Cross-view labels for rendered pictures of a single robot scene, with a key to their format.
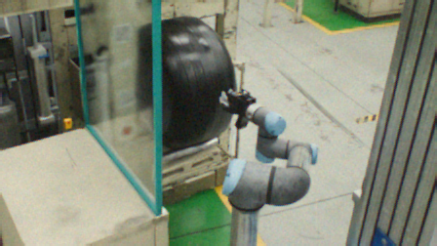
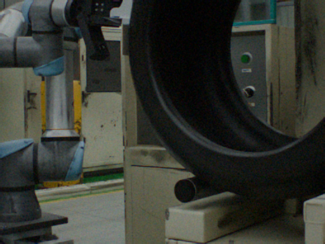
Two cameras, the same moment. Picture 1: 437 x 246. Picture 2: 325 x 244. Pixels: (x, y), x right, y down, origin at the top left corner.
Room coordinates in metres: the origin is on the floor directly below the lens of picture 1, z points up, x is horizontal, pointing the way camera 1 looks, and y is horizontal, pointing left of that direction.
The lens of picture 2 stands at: (3.14, -0.82, 1.09)
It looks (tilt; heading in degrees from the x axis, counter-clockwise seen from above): 3 degrees down; 154
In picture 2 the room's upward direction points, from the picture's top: 1 degrees counter-clockwise
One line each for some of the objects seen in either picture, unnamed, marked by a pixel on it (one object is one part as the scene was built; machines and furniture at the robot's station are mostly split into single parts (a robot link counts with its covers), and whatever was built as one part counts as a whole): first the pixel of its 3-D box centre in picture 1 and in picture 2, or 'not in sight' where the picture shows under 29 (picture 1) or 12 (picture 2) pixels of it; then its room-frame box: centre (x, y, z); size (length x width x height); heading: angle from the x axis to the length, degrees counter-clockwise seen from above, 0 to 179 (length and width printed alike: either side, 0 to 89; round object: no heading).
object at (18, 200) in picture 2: not in sight; (15, 201); (1.26, -0.41, 0.77); 0.15 x 0.15 x 0.10
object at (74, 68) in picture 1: (94, 86); not in sight; (2.36, 0.32, 1.05); 0.20 x 0.15 x 0.30; 118
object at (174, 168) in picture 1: (184, 162); (232, 210); (2.00, -0.12, 0.84); 0.36 x 0.09 x 0.06; 118
